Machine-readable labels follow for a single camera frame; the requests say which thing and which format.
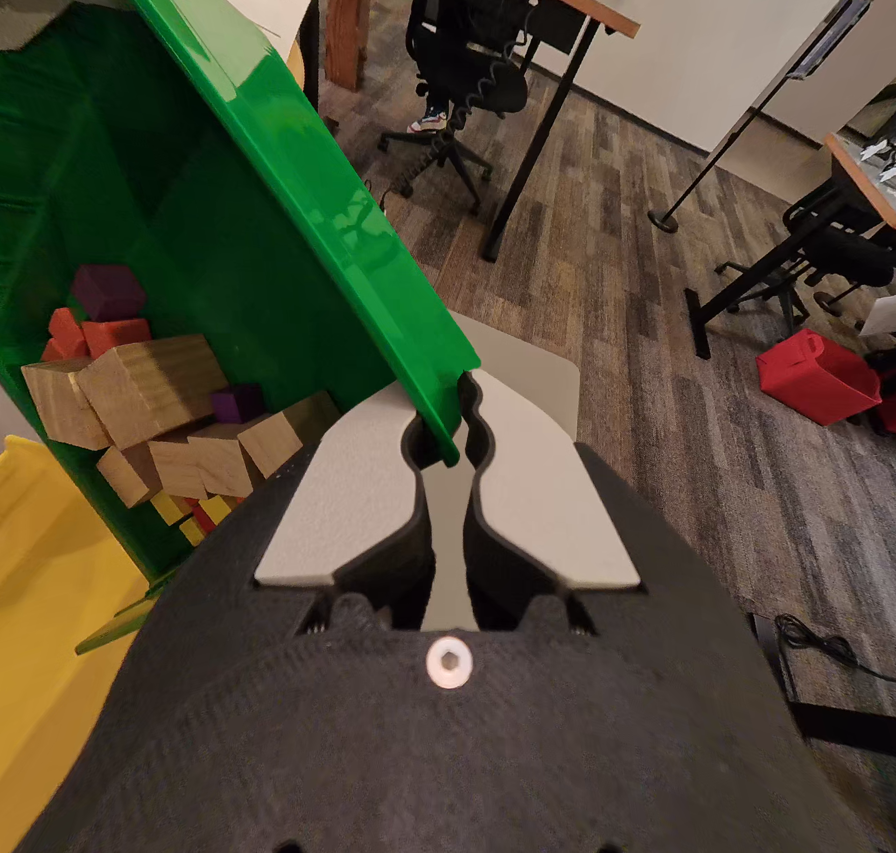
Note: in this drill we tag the white paper sheet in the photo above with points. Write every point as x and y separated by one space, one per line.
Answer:
880 317

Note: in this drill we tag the wooden table leg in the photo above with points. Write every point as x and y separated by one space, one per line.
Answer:
350 19

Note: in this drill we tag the red plastic bin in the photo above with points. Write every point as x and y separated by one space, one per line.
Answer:
812 377

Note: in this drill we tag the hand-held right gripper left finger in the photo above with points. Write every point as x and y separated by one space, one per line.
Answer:
343 510

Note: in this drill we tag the yellow plastic box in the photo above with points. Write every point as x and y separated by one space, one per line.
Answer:
49 622

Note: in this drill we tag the black table base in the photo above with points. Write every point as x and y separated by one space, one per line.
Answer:
847 727

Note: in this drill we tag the black white gadget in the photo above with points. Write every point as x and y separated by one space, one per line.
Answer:
878 152

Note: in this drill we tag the black office chair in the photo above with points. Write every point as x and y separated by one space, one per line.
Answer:
850 254
483 82

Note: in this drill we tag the long wooden desk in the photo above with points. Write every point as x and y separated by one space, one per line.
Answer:
698 324

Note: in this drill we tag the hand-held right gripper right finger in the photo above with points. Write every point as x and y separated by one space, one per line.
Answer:
539 510

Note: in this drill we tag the pile of wooden coloured cubes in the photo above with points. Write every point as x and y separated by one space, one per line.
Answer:
140 377

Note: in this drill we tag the tablet on floor stand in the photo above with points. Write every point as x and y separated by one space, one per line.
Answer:
829 35

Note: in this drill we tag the wood-edged desk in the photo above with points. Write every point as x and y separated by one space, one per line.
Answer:
540 140

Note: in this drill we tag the red felt bag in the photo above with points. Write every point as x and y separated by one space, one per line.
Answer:
885 412

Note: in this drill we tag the green plastic box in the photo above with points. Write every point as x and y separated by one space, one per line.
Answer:
210 202

